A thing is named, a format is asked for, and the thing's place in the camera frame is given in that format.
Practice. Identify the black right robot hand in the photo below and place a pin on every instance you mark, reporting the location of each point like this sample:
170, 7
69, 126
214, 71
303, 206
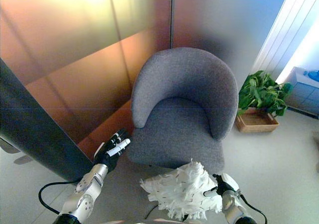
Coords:
220, 184

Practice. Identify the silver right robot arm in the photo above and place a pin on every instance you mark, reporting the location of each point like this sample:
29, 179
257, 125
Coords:
234, 206

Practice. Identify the wooden planter box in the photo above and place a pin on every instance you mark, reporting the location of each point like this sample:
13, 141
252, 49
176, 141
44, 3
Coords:
254, 125

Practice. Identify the white slatted wall panel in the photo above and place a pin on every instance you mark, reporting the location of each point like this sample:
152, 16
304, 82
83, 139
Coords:
286, 27

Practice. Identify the grey fabric tub armchair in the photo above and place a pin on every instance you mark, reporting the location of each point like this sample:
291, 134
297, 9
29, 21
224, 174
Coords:
174, 124

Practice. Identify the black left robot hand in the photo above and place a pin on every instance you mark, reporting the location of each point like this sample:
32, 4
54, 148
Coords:
112, 151

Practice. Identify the dark grey partition panel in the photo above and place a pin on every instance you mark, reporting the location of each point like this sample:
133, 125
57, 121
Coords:
32, 124

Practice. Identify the white fluffy throw blanket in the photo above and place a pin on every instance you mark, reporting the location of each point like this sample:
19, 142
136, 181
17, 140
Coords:
182, 191

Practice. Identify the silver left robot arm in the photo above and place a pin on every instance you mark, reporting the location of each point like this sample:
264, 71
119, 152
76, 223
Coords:
87, 188

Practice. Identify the green leafy potted plant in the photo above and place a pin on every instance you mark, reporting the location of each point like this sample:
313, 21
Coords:
261, 92

